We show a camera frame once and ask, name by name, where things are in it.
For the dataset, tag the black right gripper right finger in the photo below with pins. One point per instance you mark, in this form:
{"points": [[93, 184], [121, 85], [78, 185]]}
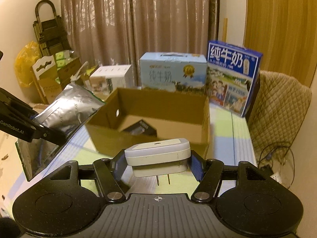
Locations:
{"points": [[208, 173]]}

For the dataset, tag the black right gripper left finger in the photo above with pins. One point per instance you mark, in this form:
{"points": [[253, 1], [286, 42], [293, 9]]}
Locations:
{"points": [[108, 173]]}

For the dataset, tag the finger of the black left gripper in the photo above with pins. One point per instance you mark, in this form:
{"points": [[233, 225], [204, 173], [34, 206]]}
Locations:
{"points": [[53, 136]]}

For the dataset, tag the silver foil pouch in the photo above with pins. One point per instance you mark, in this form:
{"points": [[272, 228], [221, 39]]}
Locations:
{"points": [[68, 113]]}

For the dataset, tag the white plug adapter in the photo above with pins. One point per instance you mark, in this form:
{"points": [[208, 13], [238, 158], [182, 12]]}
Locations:
{"points": [[149, 161]]}

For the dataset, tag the plaid bed sheet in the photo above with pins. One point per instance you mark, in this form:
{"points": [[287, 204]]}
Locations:
{"points": [[230, 142]]}

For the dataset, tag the black box inside cardboard box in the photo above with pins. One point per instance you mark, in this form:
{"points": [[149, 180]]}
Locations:
{"points": [[141, 127]]}

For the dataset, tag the yellow plastic bag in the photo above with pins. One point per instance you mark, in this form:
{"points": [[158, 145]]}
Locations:
{"points": [[25, 59]]}

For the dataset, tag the open cardboard box with tissues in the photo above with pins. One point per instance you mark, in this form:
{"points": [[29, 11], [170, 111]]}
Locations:
{"points": [[52, 73]]}

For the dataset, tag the brown cardboard box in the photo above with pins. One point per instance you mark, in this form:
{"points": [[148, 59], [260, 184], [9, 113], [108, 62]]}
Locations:
{"points": [[173, 115]]}

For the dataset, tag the white product box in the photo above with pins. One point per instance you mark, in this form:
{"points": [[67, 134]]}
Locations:
{"points": [[106, 79]]}

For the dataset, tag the black folding cart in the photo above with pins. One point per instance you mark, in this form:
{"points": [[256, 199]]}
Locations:
{"points": [[50, 34]]}

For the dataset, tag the dark blue milk carton box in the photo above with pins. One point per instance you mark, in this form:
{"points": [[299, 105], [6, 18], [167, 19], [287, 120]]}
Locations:
{"points": [[232, 72]]}

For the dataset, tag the quilted beige chair cover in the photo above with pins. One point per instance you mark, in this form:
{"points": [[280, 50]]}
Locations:
{"points": [[278, 112]]}

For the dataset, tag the light blue milk carton box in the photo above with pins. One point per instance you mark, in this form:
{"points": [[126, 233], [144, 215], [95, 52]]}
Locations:
{"points": [[173, 72]]}

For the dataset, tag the brown curtain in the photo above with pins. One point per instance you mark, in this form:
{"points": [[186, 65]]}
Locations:
{"points": [[110, 32]]}

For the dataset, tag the wooden door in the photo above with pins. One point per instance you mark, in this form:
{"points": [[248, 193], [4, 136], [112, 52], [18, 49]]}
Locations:
{"points": [[284, 31]]}

